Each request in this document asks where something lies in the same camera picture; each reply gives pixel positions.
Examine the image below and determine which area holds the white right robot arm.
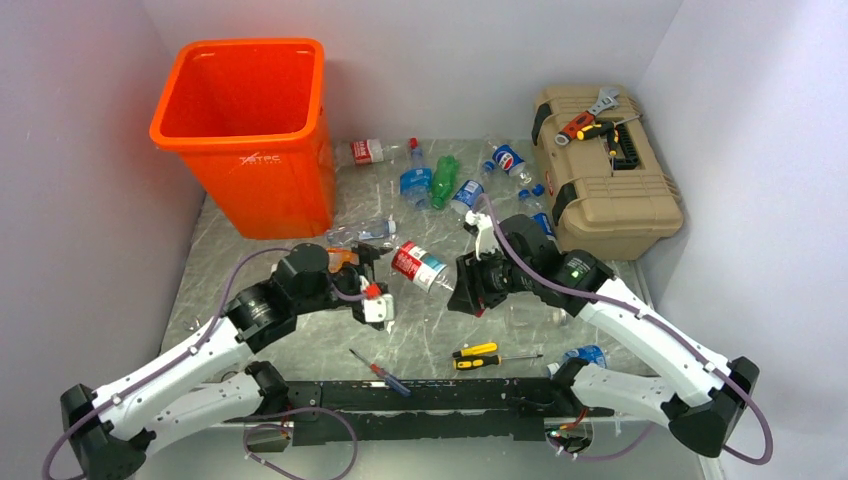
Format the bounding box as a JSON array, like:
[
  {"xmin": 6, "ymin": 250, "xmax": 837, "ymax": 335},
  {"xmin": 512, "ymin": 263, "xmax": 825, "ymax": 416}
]
[{"xmin": 448, "ymin": 212, "xmax": 764, "ymax": 458}]

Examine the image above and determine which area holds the clear jar silver lid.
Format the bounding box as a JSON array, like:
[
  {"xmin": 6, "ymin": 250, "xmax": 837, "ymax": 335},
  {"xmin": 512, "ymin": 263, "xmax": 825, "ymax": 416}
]
[{"xmin": 505, "ymin": 302, "xmax": 569, "ymax": 329}]

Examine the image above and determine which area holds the green plastic bottle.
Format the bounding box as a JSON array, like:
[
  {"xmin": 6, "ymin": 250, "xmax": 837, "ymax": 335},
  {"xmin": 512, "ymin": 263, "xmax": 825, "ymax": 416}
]
[{"xmin": 430, "ymin": 155, "xmax": 460, "ymax": 210}]

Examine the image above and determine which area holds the silver adjustable wrench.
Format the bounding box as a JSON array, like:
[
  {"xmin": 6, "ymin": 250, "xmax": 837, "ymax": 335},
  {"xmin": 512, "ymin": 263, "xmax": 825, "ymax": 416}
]
[{"xmin": 585, "ymin": 86, "xmax": 620, "ymax": 118}]

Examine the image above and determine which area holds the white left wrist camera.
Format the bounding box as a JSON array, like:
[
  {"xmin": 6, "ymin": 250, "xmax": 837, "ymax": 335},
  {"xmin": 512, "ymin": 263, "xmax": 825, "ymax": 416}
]
[{"xmin": 361, "ymin": 283, "xmax": 395, "ymax": 326}]

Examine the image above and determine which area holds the crushed orange label bottle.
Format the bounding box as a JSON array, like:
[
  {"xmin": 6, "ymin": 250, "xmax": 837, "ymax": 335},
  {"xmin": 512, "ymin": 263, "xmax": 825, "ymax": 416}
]
[{"xmin": 327, "ymin": 247, "xmax": 359, "ymax": 273}]

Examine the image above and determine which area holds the red label clear bottle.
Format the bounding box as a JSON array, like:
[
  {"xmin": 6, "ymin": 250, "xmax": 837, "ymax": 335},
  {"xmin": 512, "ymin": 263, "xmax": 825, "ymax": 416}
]
[{"xmin": 335, "ymin": 137, "xmax": 418, "ymax": 167}]

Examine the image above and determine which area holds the yellow black screwdriver on toolbox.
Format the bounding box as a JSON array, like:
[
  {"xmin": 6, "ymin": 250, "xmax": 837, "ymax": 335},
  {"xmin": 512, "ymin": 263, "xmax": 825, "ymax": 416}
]
[{"xmin": 576, "ymin": 115, "xmax": 641, "ymax": 141}]

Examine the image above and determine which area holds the clear bottle white cap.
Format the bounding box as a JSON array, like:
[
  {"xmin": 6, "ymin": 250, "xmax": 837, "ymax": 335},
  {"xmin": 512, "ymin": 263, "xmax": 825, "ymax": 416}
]
[{"xmin": 325, "ymin": 218, "xmax": 397, "ymax": 247}]

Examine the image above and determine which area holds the pepsi label bottle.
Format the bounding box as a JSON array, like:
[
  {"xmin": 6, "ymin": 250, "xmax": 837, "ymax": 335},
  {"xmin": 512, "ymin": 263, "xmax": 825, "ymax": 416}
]
[{"xmin": 485, "ymin": 142, "xmax": 534, "ymax": 186}]

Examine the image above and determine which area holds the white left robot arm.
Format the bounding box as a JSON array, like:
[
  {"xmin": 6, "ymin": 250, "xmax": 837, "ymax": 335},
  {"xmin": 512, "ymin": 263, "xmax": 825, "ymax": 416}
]
[{"xmin": 42, "ymin": 242, "xmax": 394, "ymax": 479}]

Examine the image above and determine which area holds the blue label clear bottle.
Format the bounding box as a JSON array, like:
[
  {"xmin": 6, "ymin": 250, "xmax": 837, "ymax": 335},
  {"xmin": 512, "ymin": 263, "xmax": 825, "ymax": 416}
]
[{"xmin": 450, "ymin": 179, "xmax": 484, "ymax": 216}]

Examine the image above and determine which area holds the black yellow screwdriver on table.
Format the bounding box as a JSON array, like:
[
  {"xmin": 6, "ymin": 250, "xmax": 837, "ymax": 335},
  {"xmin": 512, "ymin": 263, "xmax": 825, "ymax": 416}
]
[{"xmin": 453, "ymin": 353, "xmax": 542, "ymax": 371}]

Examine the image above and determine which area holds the blue label crushed bottle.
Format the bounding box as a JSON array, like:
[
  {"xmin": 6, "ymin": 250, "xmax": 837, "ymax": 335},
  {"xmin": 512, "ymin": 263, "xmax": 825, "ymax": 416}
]
[{"xmin": 399, "ymin": 146, "xmax": 433, "ymax": 210}]

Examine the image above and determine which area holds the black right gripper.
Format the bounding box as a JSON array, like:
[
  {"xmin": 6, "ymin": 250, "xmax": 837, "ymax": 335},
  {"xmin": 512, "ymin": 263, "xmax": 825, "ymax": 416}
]
[{"xmin": 448, "ymin": 243, "xmax": 536, "ymax": 313}]

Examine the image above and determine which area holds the red white label bottle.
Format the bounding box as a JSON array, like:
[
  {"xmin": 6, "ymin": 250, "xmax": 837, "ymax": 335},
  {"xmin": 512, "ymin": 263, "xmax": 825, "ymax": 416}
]
[{"xmin": 391, "ymin": 241, "xmax": 456, "ymax": 293}]

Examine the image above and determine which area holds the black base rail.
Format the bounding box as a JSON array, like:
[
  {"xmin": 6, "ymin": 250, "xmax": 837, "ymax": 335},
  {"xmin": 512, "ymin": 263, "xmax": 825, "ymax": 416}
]
[{"xmin": 221, "ymin": 376, "xmax": 614, "ymax": 446}]

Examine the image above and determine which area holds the red blue screwdriver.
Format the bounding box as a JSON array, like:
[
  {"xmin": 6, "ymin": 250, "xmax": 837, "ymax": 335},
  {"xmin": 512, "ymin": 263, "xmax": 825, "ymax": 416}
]
[{"xmin": 349, "ymin": 349, "xmax": 412, "ymax": 398}]

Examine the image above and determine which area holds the orange plastic bin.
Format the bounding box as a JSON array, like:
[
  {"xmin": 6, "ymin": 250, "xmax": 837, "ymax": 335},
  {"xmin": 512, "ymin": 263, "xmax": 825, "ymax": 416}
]
[{"xmin": 149, "ymin": 38, "xmax": 336, "ymax": 240}]

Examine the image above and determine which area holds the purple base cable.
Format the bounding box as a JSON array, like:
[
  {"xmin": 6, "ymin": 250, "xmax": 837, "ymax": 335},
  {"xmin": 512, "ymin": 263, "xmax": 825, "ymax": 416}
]
[{"xmin": 242, "ymin": 406, "xmax": 360, "ymax": 480}]

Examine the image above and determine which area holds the tan plastic toolbox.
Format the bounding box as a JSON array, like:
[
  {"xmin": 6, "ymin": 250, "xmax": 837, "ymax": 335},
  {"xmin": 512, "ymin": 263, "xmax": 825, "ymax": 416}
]
[{"xmin": 531, "ymin": 84, "xmax": 684, "ymax": 260}]

